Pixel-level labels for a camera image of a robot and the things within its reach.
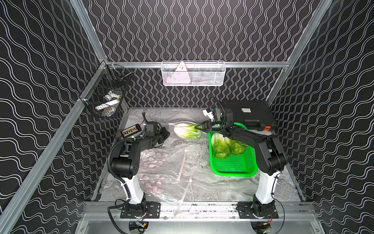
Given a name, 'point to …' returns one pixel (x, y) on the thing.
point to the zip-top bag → (169, 185)
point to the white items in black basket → (108, 107)
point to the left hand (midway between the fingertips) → (169, 130)
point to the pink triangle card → (181, 75)
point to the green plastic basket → (244, 165)
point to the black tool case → (255, 115)
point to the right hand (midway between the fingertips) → (195, 127)
